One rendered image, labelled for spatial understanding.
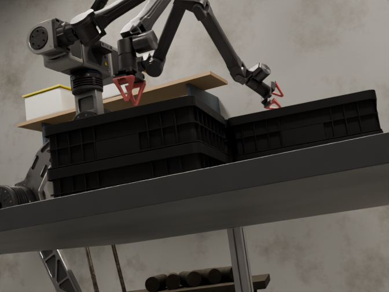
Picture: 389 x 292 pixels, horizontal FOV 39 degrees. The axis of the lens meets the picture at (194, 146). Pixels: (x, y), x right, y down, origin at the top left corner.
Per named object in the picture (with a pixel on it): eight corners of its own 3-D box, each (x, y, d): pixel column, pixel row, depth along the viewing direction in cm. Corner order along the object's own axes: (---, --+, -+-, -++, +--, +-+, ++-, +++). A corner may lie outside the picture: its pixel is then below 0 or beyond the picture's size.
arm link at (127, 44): (123, 43, 180) (113, 37, 175) (141, 37, 177) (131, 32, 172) (125, 63, 179) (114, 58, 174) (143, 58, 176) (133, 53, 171)
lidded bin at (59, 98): (88, 117, 528) (86, 91, 533) (62, 110, 494) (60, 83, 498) (50, 127, 547) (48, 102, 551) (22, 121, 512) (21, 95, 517)
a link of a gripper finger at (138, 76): (148, 105, 177) (146, 76, 178) (139, 100, 170) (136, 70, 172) (129, 108, 179) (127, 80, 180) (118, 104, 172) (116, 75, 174)
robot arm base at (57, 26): (68, 54, 216) (65, 25, 218) (85, 48, 212) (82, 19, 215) (53, 48, 208) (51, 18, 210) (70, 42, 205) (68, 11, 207)
